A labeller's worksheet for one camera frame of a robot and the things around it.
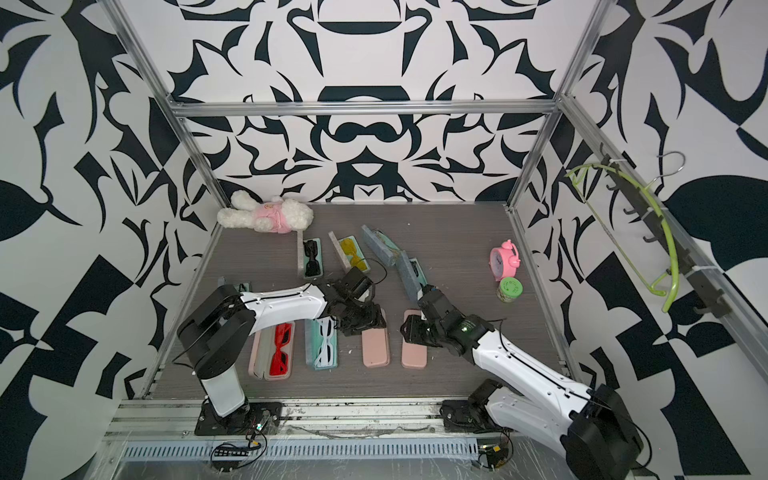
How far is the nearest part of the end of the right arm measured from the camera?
1.89ft

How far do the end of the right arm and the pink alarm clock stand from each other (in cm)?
38

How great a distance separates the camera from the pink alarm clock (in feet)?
3.07

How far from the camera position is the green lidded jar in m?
0.93
